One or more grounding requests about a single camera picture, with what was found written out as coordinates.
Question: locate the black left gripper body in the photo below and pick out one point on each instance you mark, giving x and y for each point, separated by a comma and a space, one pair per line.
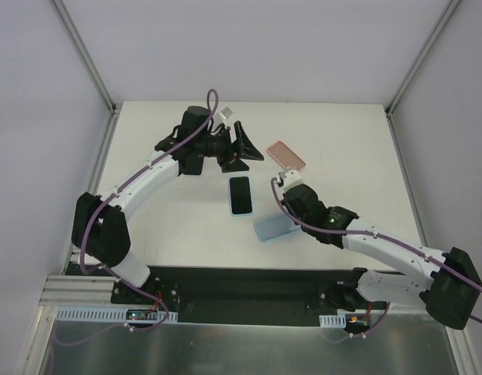
231, 144

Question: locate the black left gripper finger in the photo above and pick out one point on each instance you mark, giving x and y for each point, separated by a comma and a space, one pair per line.
234, 166
243, 146

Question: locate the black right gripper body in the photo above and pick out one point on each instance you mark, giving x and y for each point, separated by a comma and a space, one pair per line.
294, 194

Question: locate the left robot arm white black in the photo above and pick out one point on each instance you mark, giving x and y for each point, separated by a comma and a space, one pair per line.
100, 227

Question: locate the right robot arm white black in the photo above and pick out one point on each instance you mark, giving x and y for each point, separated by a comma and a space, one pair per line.
446, 284

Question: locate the pink phone case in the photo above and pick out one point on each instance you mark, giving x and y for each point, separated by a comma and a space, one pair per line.
281, 154

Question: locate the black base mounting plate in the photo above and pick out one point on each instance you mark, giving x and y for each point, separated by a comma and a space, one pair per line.
267, 320

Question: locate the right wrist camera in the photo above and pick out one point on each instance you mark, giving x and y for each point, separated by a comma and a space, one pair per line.
288, 178

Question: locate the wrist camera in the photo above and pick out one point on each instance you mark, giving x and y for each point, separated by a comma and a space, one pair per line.
226, 112
288, 178

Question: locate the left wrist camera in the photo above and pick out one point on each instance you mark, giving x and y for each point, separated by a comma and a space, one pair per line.
226, 112

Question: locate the right white cable duct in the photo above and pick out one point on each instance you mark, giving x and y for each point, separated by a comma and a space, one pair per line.
344, 319

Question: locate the white cable duct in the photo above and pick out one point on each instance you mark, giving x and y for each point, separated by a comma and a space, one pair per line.
114, 315
344, 319

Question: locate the aluminium front rail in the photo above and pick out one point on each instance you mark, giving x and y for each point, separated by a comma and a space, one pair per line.
76, 289

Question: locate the left aluminium frame post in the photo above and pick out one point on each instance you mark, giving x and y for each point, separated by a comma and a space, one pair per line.
76, 40

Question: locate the aluminium frame post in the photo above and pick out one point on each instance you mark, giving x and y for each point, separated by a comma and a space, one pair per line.
435, 34
76, 40

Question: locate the left white cable duct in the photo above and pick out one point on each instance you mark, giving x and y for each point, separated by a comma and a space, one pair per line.
114, 315

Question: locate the right aluminium frame post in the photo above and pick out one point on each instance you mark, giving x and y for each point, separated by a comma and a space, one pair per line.
435, 34

